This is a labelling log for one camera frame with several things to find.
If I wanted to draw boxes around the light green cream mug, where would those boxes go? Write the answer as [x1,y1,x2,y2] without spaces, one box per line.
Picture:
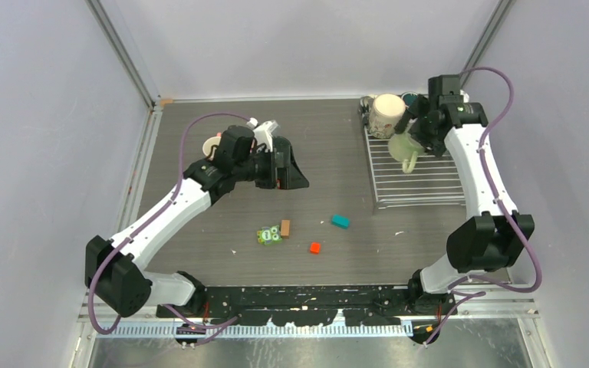
[388,132,425,174]

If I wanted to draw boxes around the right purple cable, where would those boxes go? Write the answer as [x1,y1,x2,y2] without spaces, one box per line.
[423,67,544,347]

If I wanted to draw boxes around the green owl toy block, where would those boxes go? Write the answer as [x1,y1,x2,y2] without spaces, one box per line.
[257,225,282,245]

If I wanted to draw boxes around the purple cable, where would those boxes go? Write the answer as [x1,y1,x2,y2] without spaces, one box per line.
[87,111,255,347]
[423,67,544,347]

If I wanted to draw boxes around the black base bar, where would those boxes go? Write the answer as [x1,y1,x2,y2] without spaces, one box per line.
[155,284,458,328]

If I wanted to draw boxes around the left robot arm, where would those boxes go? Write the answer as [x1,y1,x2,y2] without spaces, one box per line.
[84,120,309,317]

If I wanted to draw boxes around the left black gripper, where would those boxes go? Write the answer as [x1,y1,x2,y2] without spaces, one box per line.
[234,146,308,191]

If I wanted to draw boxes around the cream floral mug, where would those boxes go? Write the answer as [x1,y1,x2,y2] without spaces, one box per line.
[367,94,406,140]

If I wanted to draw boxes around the dark teal mug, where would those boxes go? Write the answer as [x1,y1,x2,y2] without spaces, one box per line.
[400,92,418,107]

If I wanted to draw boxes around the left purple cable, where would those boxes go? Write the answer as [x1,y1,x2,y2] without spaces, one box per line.
[87,111,255,347]

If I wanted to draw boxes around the white wire dish rack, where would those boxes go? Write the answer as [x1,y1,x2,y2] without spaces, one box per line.
[358,95,466,210]

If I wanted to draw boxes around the teal block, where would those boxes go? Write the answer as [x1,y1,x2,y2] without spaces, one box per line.
[331,215,350,229]

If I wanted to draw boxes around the red cube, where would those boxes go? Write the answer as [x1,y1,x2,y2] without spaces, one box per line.
[309,242,321,255]

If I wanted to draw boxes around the pink mug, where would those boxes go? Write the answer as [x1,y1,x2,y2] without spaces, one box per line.
[202,133,222,159]

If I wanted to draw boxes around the tan wooden block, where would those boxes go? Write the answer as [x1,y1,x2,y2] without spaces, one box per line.
[280,219,291,238]

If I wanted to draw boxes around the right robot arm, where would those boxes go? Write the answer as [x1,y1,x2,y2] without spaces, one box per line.
[407,74,535,315]

